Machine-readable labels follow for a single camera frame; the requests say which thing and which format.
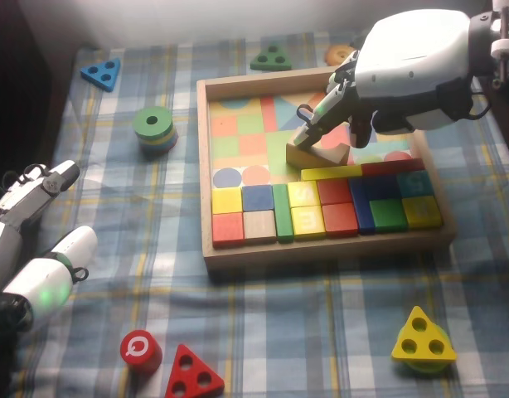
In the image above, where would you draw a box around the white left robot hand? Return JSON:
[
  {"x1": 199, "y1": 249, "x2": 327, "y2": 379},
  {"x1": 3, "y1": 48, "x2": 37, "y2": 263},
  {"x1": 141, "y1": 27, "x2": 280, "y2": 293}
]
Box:
[{"x1": 0, "y1": 159, "x2": 99, "y2": 332}]

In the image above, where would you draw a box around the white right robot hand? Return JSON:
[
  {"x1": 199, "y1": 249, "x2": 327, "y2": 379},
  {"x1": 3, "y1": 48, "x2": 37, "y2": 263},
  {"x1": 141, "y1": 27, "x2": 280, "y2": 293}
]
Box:
[{"x1": 293, "y1": 8, "x2": 474, "y2": 149}]

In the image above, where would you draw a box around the natural wood notched block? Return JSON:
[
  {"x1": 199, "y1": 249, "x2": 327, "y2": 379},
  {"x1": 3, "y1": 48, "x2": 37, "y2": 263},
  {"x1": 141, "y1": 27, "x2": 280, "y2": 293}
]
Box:
[{"x1": 285, "y1": 138, "x2": 350, "y2": 169}]

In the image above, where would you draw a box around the green triangle piece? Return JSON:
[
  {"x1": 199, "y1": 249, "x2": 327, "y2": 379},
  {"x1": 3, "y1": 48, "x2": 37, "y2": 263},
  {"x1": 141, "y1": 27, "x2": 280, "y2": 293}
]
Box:
[{"x1": 249, "y1": 44, "x2": 293, "y2": 71}]

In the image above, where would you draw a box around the red triangle piece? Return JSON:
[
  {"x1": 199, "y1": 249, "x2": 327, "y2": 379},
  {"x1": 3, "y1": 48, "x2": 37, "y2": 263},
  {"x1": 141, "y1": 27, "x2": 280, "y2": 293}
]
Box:
[{"x1": 165, "y1": 343, "x2": 225, "y2": 398}]

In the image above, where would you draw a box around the blue triangle piece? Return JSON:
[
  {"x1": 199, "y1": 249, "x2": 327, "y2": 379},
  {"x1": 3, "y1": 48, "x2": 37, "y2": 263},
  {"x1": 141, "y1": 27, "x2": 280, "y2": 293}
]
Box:
[{"x1": 80, "y1": 57, "x2": 122, "y2": 94}]

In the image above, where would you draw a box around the yellow triangle piece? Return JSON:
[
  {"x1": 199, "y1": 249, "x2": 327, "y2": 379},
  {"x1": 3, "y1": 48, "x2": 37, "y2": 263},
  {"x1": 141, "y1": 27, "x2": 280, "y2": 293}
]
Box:
[{"x1": 390, "y1": 305, "x2": 458, "y2": 364}]

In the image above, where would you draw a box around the red cylinder with white letter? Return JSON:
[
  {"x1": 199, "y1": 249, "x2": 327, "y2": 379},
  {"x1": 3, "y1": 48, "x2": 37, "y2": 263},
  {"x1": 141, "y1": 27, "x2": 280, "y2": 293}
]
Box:
[{"x1": 119, "y1": 329, "x2": 163, "y2": 373}]

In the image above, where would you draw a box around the wooden tray with coloured pattern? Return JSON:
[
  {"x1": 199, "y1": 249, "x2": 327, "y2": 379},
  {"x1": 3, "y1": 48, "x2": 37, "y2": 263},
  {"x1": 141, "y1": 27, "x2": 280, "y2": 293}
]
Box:
[{"x1": 195, "y1": 66, "x2": 458, "y2": 273}]

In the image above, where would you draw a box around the blue plaid table cloth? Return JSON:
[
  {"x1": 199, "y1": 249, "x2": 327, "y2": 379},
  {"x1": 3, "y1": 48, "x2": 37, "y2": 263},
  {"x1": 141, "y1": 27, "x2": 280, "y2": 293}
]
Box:
[{"x1": 5, "y1": 22, "x2": 509, "y2": 398}]

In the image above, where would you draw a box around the tan cookie-shaped ring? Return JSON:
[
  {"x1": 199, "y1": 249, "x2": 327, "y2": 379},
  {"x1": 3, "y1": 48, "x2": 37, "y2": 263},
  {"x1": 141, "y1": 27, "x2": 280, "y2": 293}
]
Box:
[{"x1": 323, "y1": 44, "x2": 356, "y2": 67}]

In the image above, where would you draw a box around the yellow wooden ring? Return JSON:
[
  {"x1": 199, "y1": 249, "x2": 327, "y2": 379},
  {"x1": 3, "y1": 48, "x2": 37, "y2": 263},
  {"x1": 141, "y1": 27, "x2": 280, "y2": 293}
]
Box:
[{"x1": 134, "y1": 126, "x2": 177, "y2": 147}]

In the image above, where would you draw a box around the blue wooden ring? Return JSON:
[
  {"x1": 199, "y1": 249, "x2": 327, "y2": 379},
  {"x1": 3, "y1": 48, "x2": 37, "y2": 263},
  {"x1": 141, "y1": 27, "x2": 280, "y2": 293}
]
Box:
[{"x1": 138, "y1": 130, "x2": 179, "y2": 155}]

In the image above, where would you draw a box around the green wooden ring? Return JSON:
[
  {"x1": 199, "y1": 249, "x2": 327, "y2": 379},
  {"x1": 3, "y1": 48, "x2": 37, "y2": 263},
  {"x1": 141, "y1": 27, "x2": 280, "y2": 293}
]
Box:
[{"x1": 133, "y1": 106, "x2": 175, "y2": 141}]

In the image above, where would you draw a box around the light green ring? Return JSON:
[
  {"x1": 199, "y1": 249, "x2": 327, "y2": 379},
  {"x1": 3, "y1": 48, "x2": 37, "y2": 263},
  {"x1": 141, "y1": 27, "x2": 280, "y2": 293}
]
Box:
[{"x1": 399, "y1": 327, "x2": 453, "y2": 372}]

